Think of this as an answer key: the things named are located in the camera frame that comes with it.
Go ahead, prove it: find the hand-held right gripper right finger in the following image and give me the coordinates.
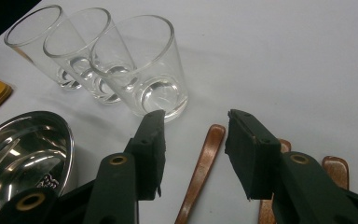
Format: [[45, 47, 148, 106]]
[[225, 108, 358, 224]]

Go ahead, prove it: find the stainless steel bowl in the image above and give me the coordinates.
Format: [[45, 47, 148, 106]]
[[0, 110, 76, 218]]

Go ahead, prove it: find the brown wooden spoon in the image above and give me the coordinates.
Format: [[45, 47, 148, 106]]
[[174, 124, 227, 224], [258, 138, 292, 224], [321, 155, 351, 190]]

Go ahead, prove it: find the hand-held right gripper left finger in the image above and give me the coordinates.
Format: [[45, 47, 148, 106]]
[[83, 109, 168, 224]]

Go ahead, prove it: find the white table mat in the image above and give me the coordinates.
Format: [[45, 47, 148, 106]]
[[0, 0, 358, 224]]

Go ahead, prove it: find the clear drinking glass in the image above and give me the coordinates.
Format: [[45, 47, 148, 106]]
[[89, 14, 189, 123], [4, 4, 83, 91], [42, 7, 122, 105]]

